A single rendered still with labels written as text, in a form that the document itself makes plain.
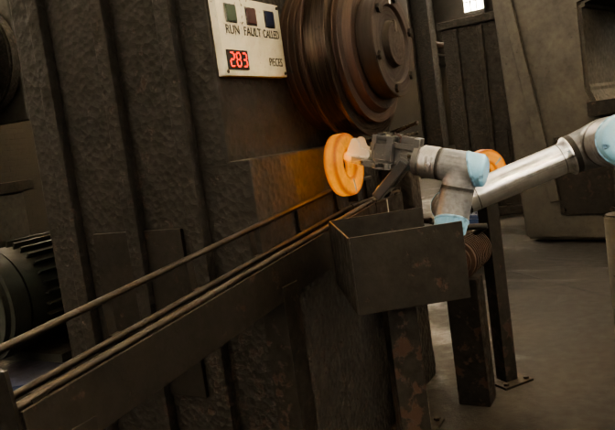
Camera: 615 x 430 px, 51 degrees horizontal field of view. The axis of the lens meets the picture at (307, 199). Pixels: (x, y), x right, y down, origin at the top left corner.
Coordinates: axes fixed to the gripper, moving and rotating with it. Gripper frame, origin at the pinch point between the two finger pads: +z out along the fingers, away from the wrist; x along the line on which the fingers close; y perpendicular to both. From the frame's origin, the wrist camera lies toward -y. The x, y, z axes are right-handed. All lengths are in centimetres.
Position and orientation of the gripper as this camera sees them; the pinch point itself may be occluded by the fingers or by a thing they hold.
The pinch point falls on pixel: (343, 156)
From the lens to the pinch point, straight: 160.4
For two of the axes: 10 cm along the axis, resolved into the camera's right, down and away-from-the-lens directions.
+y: 0.7, -9.7, -2.4
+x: -4.9, 1.8, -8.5
